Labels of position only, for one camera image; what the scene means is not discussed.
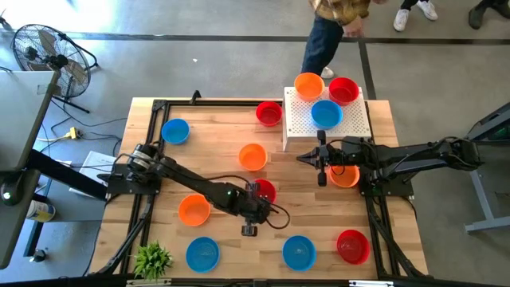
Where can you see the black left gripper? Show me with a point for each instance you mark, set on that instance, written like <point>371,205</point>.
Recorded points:
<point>249,187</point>

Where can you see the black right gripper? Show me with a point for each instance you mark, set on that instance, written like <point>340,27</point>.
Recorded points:
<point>321,175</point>

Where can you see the red plastic mini bowl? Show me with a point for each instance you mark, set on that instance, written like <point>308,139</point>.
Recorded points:
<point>267,191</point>
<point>353,247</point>
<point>344,91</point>
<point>269,115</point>

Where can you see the orange plastic mini bowl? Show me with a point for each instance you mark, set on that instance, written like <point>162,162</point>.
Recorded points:
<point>344,180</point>
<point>194,210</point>
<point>253,157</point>
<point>309,85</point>

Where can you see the blue plastic mini bowl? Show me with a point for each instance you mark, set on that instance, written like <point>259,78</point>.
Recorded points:
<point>299,254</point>
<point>202,255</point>
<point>175,131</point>
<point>326,114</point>

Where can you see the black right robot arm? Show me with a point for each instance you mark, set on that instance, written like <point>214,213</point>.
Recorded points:
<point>414,157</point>

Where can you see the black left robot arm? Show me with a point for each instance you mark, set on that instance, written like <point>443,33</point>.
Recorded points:
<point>191,178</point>

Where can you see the white perforated metal shelf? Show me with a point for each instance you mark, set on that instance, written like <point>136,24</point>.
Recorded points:
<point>358,123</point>

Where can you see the person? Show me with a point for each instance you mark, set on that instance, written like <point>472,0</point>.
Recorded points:
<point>478,18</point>
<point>400,20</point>
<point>322,44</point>

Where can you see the small green artificial plant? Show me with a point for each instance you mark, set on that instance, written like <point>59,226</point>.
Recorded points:
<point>151,261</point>

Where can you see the black clamp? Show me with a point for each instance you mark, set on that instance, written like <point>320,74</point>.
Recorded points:
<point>195,96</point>

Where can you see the white paper sheet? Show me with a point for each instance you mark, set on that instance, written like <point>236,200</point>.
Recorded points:
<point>97,161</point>

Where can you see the grey metal cart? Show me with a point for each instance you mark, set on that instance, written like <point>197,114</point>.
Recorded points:
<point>490,223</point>

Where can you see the yellow power plug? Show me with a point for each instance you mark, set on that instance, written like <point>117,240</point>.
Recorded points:
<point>72,133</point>

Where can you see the black desk leg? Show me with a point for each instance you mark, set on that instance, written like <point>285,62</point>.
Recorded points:
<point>60,172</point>

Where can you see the white spray can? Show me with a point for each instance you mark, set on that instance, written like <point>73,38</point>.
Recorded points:
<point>40,211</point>

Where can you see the black caster wheel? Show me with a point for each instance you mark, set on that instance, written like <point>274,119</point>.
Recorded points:
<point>38,256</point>

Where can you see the black round lit device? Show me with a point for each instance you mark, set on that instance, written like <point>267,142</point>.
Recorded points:
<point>10,191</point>

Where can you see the black floor fan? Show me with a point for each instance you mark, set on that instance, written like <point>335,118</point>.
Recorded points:
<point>56,60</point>

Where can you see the grey desk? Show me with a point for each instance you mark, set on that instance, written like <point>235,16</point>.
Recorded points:
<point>20,119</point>

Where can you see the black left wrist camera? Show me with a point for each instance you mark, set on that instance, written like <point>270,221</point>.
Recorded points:
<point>249,207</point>

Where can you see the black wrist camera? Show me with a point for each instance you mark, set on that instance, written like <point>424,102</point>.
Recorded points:
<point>336,155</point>
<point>249,207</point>

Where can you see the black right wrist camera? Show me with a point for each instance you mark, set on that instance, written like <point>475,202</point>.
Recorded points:
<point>336,155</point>

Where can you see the black aluminium rail frame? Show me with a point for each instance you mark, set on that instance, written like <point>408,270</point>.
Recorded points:
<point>223,103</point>

